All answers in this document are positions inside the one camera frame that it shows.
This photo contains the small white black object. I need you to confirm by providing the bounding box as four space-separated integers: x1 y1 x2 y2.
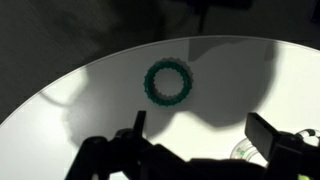
229 138 268 168

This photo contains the dark green ring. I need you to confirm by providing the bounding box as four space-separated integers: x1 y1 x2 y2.
143 57 195 108

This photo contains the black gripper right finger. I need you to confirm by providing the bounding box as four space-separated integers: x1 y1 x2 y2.
245 112 304 168

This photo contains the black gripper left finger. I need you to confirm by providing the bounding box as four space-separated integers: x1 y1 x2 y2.
114 110 158 168

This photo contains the small black white ring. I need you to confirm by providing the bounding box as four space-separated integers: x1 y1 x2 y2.
294 128 320 148

